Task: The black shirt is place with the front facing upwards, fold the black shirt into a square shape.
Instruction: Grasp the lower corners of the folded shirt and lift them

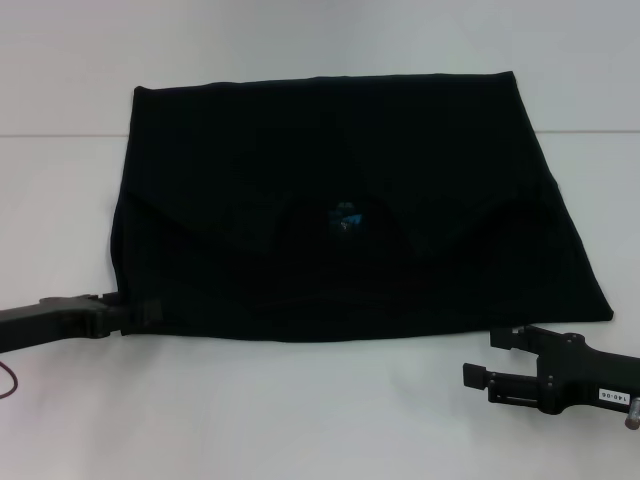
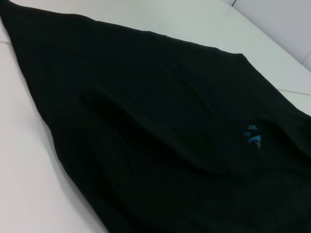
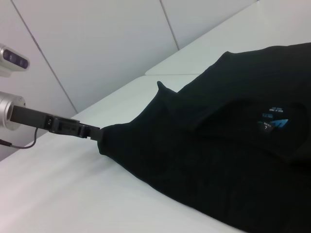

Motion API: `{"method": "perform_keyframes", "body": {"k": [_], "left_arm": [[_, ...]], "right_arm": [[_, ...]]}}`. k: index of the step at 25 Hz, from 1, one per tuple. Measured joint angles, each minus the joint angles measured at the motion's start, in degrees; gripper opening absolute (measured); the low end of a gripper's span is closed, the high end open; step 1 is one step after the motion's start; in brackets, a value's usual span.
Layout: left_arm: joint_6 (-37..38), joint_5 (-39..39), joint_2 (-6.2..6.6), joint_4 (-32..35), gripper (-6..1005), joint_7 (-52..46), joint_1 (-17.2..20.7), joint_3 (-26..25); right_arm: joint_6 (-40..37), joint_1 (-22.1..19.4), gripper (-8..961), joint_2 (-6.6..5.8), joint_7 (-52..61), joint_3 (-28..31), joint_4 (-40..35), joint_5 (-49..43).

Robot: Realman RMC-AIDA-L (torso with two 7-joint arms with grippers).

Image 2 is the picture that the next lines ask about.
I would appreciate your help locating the black shirt with FREE print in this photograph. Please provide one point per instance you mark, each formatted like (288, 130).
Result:
(155, 121)

